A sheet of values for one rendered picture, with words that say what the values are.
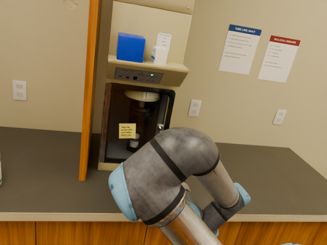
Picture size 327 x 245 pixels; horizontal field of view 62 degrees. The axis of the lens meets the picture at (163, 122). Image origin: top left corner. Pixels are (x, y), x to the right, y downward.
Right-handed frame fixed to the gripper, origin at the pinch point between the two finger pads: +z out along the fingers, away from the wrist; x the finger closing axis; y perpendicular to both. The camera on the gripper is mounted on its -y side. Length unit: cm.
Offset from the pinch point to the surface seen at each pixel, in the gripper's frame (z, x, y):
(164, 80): 17.4, 2.7, 29.3
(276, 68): 65, -80, 34
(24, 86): 65, 70, 4
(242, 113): 66, -66, 2
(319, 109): 66, -124, 10
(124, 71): 14.9, 19.8, 31.7
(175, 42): 23, 0, 45
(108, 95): 21.5, 25.1, 18.9
